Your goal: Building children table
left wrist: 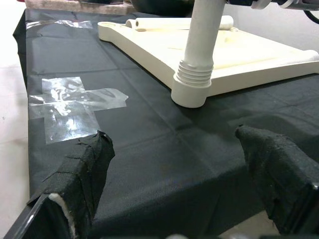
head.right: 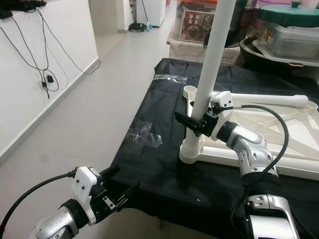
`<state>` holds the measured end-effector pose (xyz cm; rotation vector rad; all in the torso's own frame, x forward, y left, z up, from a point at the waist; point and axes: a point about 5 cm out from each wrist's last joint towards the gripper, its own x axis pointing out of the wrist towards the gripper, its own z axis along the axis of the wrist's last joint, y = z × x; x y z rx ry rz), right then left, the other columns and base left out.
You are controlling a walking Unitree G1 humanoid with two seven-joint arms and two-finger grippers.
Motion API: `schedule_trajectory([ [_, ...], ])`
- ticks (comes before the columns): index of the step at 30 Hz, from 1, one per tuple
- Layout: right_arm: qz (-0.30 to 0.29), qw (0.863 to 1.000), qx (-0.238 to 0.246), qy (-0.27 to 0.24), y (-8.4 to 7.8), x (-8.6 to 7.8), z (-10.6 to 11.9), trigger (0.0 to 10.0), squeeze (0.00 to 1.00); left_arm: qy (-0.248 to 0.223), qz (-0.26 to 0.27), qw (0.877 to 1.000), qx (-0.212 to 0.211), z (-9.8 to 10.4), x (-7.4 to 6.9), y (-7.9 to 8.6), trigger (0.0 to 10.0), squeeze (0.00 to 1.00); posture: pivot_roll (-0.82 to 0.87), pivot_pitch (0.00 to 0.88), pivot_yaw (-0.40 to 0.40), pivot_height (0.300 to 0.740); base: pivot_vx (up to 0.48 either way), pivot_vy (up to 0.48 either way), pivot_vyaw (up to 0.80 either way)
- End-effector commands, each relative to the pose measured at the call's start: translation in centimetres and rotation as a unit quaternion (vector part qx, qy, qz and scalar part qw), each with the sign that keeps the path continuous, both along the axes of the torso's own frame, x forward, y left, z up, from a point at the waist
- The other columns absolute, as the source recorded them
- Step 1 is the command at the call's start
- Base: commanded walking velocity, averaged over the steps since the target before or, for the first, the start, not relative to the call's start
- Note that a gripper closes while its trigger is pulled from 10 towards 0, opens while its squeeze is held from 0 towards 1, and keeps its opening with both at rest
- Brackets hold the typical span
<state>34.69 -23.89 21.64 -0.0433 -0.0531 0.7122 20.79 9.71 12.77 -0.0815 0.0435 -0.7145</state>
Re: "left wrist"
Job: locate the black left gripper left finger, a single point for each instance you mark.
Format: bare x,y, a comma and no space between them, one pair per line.
82,174

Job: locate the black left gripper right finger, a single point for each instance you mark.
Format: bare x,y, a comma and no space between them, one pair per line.
281,179

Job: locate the crossed clear tape patch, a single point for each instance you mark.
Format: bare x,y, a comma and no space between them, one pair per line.
67,107

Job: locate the black table cloth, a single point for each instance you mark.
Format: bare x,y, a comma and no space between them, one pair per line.
149,149

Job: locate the large black wok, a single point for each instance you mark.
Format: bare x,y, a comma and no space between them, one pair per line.
162,7

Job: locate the white plastic table top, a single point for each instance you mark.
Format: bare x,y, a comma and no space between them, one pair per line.
154,49

